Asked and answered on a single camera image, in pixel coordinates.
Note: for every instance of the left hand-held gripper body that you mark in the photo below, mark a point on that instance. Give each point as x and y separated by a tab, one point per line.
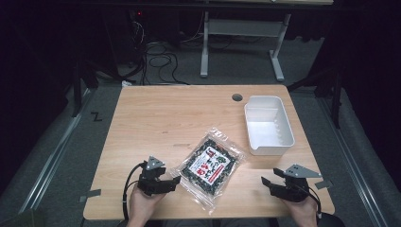
150	184

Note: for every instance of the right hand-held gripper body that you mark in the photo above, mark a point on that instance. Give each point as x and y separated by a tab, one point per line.
294	186

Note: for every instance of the clear packet of dark seaweed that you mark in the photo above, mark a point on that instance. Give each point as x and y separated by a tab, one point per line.
208	168

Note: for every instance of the white plastic bin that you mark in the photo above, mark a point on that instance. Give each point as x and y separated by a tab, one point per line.
268	129

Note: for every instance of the person's right hand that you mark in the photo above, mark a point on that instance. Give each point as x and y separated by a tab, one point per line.
302	213

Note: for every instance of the grey tape strip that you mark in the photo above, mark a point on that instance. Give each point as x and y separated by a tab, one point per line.
323	184
90	194

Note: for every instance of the white power plug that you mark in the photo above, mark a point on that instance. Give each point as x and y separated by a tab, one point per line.
126	83

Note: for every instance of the black stand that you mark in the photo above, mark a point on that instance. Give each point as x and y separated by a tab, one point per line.
334	91
78	88

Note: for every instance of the metal floor rail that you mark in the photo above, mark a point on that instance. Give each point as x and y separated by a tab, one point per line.
53	154
353	157

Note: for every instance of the white metal desk frame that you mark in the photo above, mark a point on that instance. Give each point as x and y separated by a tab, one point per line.
242	28

